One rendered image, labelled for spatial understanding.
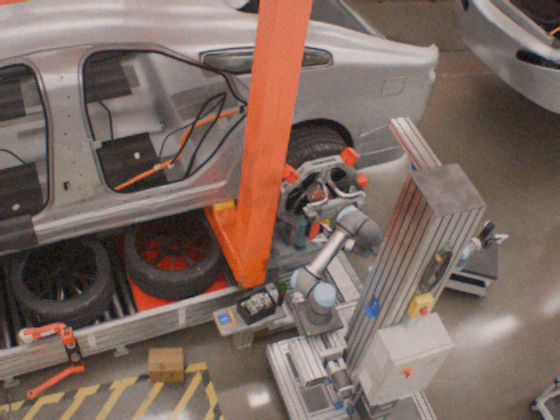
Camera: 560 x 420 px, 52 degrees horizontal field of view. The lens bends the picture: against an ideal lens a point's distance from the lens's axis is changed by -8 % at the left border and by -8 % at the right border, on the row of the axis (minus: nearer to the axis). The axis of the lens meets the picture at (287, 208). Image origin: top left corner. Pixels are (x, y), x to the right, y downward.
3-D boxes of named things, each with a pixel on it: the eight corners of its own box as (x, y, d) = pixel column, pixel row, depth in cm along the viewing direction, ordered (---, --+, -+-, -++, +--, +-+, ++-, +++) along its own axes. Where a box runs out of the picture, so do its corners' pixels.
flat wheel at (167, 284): (185, 210, 446) (185, 188, 428) (241, 270, 417) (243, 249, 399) (108, 252, 412) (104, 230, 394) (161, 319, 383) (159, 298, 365)
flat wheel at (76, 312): (53, 351, 356) (46, 332, 338) (-1, 285, 381) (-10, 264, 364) (134, 294, 392) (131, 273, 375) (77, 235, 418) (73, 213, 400)
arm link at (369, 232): (386, 228, 316) (394, 251, 361) (369, 216, 320) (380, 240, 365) (372, 246, 315) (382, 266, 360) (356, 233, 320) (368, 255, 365)
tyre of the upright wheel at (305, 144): (249, 141, 376) (254, 209, 427) (263, 167, 362) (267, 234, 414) (344, 112, 392) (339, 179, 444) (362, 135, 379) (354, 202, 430)
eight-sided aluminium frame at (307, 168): (343, 207, 425) (359, 149, 385) (348, 214, 421) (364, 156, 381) (271, 226, 405) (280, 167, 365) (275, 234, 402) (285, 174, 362)
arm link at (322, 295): (322, 318, 323) (327, 304, 313) (304, 303, 328) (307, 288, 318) (337, 305, 329) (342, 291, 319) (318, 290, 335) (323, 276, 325)
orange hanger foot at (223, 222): (226, 205, 420) (229, 169, 395) (255, 264, 391) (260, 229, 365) (203, 211, 414) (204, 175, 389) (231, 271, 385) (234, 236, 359)
